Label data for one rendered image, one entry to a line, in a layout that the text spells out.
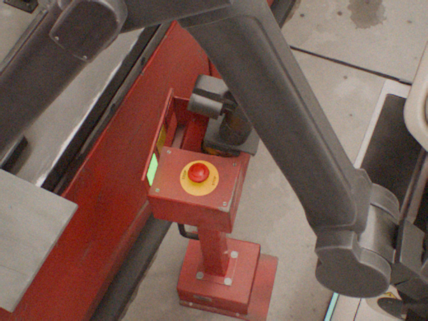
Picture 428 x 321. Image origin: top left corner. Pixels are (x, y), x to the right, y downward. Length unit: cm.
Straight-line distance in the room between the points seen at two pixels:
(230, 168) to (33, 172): 36
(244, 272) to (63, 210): 94
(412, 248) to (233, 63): 30
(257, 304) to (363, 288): 127
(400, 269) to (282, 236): 135
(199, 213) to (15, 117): 65
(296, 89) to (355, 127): 167
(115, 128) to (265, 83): 87
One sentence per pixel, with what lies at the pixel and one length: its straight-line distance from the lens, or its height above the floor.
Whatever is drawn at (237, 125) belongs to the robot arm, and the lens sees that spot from 125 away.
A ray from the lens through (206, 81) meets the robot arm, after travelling 123.
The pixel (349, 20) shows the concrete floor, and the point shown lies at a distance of 251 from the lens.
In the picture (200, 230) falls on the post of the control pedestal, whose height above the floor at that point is 44.
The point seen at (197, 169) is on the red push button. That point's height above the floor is 81.
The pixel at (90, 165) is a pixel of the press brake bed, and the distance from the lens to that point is 140.
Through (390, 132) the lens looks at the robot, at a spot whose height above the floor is 104.
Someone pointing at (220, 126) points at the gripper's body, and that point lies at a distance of 131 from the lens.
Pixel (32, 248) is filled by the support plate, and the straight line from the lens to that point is 107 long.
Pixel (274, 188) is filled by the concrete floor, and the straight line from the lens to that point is 216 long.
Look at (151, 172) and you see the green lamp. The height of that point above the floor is 81.
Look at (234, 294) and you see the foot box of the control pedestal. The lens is 192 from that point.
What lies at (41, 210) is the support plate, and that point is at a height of 100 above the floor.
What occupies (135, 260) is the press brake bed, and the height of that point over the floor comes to 5.
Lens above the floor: 196
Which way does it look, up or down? 63 degrees down
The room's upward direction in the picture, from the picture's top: 7 degrees counter-clockwise
